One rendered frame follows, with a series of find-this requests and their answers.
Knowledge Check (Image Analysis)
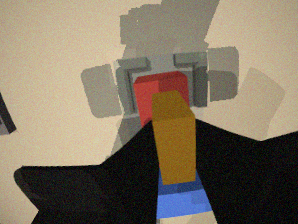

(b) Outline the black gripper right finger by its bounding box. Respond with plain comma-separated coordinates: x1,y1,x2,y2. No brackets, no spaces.
196,119,298,224

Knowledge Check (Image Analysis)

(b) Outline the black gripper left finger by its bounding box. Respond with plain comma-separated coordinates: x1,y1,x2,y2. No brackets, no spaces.
13,120,160,224

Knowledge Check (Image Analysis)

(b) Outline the brown rectangular block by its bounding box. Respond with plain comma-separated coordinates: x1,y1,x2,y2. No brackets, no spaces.
152,89,197,185

